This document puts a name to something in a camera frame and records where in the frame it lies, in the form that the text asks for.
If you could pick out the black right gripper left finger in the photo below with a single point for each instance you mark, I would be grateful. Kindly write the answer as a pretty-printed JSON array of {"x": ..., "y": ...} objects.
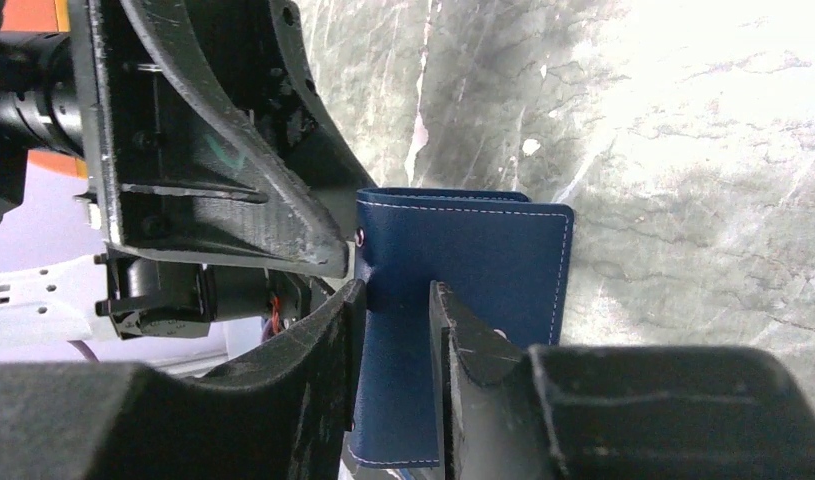
[{"x": 279, "y": 411}]

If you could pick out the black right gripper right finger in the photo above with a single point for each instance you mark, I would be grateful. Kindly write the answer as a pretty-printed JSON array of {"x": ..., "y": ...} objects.
[{"x": 554, "y": 412}]

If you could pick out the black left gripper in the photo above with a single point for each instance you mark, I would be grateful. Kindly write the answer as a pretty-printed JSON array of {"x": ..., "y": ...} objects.
[{"x": 202, "y": 222}]

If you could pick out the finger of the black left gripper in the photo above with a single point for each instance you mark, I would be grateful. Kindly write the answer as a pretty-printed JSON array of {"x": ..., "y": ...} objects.
[{"x": 256, "y": 51}]

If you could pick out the blue leather card holder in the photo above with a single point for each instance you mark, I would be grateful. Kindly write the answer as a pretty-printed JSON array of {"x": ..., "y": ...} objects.
[{"x": 505, "y": 256}]

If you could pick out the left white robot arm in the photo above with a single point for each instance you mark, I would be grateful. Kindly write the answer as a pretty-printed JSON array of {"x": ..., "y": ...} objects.
[{"x": 220, "y": 184}]

